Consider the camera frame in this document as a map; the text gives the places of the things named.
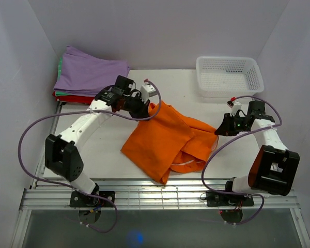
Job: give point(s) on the green folded trousers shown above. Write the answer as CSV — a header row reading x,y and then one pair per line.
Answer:
x,y
59,67

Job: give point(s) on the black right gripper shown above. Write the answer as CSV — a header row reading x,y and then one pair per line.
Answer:
x,y
226,129

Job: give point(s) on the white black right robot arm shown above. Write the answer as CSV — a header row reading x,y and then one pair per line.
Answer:
x,y
275,166

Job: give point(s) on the orange trousers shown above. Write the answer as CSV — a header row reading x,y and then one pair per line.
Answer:
x,y
170,142

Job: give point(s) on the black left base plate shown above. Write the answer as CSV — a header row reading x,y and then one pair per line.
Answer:
x,y
79,200

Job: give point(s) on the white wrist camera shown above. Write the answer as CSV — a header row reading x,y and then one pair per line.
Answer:
x,y
147,91
234,105

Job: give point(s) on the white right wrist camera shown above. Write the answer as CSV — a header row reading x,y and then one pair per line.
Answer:
x,y
234,105

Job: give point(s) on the aluminium frame rail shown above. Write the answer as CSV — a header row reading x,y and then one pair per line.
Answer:
x,y
148,214

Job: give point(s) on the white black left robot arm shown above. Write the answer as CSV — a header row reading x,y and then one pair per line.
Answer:
x,y
62,151

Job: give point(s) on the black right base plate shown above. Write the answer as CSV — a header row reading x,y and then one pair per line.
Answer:
x,y
224,200

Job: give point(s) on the purple folded trousers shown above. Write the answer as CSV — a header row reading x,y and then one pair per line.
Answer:
x,y
84,75

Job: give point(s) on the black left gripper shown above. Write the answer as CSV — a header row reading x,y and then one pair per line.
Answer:
x,y
141,111

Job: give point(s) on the white plastic basket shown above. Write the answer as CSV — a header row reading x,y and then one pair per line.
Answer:
x,y
225,77

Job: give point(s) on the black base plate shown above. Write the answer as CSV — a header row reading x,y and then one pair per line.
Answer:
x,y
224,200
79,200

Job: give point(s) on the red folded trousers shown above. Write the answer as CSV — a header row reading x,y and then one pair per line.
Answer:
x,y
73,99

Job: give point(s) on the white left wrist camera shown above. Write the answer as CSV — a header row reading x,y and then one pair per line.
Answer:
x,y
147,91

